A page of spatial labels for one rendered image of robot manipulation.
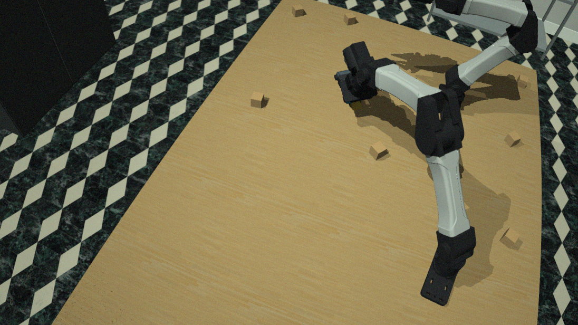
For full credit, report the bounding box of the small tan cube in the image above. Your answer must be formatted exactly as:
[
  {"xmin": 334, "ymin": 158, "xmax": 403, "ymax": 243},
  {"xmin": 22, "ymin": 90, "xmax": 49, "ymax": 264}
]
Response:
[
  {"xmin": 369, "ymin": 141, "xmax": 387, "ymax": 160},
  {"xmin": 251, "ymin": 92, "xmax": 264, "ymax": 108},
  {"xmin": 292, "ymin": 5, "xmax": 303, "ymax": 17},
  {"xmin": 499, "ymin": 228, "xmax": 520, "ymax": 248},
  {"xmin": 504, "ymin": 131, "xmax": 521, "ymax": 147},
  {"xmin": 516, "ymin": 74, "xmax": 528, "ymax": 89},
  {"xmin": 343, "ymin": 13, "xmax": 356, "ymax": 25}
]

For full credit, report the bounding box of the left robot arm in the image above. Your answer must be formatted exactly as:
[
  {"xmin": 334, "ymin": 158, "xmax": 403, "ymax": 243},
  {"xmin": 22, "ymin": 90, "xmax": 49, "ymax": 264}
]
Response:
[{"xmin": 343, "ymin": 41, "xmax": 476, "ymax": 306}]

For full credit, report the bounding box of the dark grey hose nozzle with red front ring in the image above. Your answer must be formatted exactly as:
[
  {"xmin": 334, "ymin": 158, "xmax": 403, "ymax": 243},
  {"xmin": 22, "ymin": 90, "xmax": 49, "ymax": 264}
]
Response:
[{"xmin": 334, "ymin": 70, "xmax": 362, "ymax": 110}]

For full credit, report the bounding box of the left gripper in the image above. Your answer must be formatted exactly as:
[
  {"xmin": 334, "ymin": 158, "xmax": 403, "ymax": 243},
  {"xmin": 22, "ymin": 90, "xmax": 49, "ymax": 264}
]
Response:
[{"xmin": 339, "ymin": 80, "xmax": 378, "ymax": 104}]

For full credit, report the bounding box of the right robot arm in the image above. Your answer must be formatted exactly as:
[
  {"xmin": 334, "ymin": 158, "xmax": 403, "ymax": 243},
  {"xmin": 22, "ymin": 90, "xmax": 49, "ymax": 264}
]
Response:
[{"xmin": 435, "ymin": 0, "xmax": 538, "ymax": 107}]

